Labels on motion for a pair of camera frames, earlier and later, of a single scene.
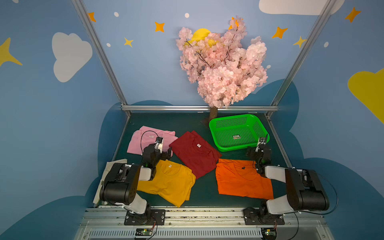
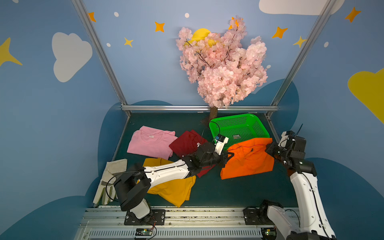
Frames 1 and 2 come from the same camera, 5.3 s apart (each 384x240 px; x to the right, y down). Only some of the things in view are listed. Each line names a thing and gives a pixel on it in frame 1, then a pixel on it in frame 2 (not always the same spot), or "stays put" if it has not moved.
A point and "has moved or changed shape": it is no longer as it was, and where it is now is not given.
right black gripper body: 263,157 -> 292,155
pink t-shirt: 145,136 stays put
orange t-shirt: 240,178 has moved or changed shape
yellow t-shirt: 172,181 stays put
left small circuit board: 143,232 stays put
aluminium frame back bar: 256,108 stays put
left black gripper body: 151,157 -> 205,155
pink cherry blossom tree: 226,67 stays put
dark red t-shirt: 193,150 stays put
